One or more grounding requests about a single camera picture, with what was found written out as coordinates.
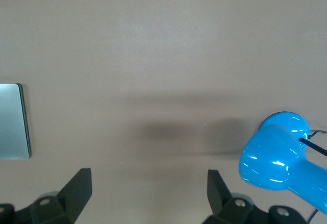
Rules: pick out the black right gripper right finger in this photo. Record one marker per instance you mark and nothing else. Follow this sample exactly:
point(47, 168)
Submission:
point(219, 198)

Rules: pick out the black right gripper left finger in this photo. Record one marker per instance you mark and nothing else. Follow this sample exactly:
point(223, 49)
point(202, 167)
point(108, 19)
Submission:
point(74, 190)

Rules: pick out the grey silver laptop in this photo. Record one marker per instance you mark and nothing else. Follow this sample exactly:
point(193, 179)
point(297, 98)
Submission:
point(12, 122)

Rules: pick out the blue desk lamp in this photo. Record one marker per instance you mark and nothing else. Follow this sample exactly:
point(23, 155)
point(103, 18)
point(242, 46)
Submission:
point(270, 157)

